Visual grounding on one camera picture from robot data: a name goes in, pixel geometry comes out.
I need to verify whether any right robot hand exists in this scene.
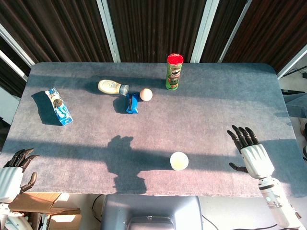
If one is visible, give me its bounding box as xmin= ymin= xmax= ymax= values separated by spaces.
xmin=226 ymin=125 xmax=275 ymax=179

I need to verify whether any grey robot body base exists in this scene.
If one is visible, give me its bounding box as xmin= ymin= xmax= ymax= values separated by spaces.
xmin=100 ymin=194 xmax=204 ymax=230

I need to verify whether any blue grey table cloth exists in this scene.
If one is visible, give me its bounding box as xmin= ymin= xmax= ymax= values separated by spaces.
xmin=0 ymin=62 xmax=307 ymax=198

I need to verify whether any small blue Oreo pack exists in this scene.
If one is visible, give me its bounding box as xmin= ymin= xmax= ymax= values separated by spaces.
xmin=125 ymin=92 xmax=140 ymax=115

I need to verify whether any green Pringles can red lid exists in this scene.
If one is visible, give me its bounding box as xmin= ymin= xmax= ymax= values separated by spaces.
xmin=165 ymin=53 xmax=185 ymax=91

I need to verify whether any beige egg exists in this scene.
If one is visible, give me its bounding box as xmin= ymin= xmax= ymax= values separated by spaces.
xmin=139 ymin=88 xmax=154 ymax=102

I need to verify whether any mayonnaise squeeze bottle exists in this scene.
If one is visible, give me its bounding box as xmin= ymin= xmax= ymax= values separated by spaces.
xmin=97 ymin=79 xmax=130 ymax=96

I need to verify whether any white paper cup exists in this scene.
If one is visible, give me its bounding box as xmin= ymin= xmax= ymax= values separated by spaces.
xmin=170 ymin=151 xmax=189 ymax=171

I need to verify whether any black cable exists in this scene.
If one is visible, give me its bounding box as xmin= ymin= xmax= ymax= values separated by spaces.
xmin=201 ymin=214 xmax=279 ymax=230

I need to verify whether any cardboard box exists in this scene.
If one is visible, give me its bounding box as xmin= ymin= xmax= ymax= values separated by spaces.
xmin=8 ymin=192 xmax=82 ymax=230

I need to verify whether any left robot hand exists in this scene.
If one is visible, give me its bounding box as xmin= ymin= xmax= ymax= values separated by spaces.
xmin=0 ymin=148 xmax=40 ymax=204

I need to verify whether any long blue Oreo cookie box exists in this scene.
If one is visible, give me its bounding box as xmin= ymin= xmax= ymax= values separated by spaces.
xmin=45 ymin=87 xmax=73 ymax=126

